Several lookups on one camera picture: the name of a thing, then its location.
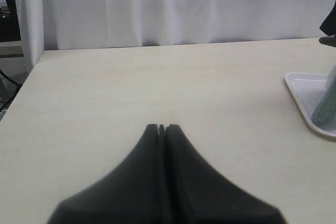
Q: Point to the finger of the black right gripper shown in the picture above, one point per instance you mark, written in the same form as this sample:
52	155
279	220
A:
328	26

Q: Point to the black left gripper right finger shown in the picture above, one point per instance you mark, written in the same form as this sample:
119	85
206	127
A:
200	194

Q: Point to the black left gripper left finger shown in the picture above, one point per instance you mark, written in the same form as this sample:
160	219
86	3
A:
134	192

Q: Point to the green fuzzy scarf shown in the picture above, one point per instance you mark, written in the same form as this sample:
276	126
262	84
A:
324	113

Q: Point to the white rectangular tray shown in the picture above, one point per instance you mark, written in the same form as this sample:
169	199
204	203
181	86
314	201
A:
307	89

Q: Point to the white backdrop curtain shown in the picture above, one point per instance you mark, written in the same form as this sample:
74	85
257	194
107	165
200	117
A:
89	24

